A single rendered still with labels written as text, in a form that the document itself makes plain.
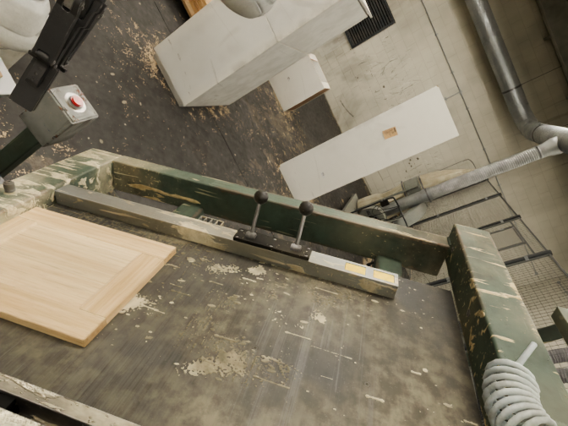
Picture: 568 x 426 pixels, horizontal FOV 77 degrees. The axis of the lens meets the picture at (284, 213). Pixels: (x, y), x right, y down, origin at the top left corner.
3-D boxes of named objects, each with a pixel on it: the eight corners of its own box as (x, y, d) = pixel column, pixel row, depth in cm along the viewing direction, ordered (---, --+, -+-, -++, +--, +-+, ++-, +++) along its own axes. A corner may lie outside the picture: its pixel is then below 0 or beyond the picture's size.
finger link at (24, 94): (58, 70, 50) (57, 70, 49) (32, 111, 51) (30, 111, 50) (35, 55, 48) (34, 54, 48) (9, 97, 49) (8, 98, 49)
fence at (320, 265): (69, 196, 106) (68, 183, 104) (393, 286, 91) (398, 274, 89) (56, 203, 102) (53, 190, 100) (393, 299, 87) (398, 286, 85)
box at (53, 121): (46, 109, 125) (77, 83, 117) (69, 139, 128) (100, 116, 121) (16, 117, 115) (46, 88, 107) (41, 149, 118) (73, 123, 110)
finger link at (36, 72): (57, 56, 48) (51, 56, 46) (39, 87, 49) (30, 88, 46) (46, 48, 48) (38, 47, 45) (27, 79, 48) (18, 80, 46)
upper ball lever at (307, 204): (288, 250, 93) (301, 199, 93) (303, 253, 92) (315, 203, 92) (286, 251, 89) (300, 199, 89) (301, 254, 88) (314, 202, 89)
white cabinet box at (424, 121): (292, 159, 521) (435, 86, 433) (309, 194, 527) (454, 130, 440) (277, 166, 466) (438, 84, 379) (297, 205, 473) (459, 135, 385)
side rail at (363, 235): (125, 183, 130) (122, 155, 125) (434, 265, 113) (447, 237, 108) (114, 189, 125) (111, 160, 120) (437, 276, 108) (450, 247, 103)
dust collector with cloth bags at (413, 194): (348, 196, 703) (466, 146, 609) (363, 227, 710) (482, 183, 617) (333, 216, 580) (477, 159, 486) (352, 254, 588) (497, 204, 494)
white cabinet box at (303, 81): (277, 79, 598) (314, 55, 567) (292, 111, 605) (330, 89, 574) (267, 77, 557) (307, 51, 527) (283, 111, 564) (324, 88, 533)
